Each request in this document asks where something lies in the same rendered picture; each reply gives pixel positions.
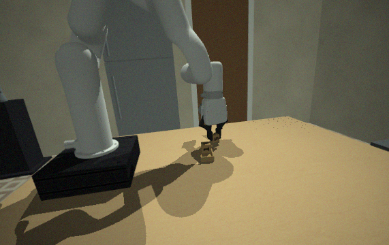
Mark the beige number cube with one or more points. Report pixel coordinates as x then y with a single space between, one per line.
215 137
206 147

